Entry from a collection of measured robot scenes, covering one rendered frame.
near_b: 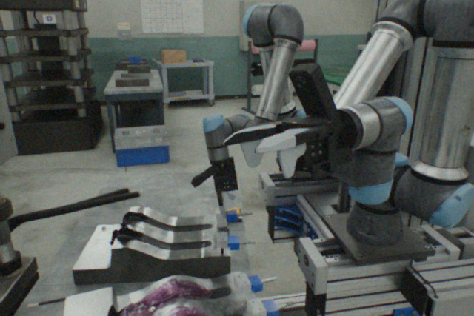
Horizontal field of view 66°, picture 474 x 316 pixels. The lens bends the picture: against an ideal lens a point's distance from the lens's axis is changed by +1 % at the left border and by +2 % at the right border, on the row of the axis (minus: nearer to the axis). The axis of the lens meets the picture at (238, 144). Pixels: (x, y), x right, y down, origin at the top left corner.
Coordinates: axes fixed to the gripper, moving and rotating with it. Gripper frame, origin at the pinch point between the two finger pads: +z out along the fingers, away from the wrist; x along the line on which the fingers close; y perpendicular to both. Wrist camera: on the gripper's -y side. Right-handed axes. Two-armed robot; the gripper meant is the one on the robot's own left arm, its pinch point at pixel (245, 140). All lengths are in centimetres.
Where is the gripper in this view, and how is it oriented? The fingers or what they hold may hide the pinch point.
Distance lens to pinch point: 47.3
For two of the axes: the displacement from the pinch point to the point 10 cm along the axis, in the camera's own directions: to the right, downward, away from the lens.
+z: -8.0, 2.0, -5.6
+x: -5.9, -1.3, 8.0
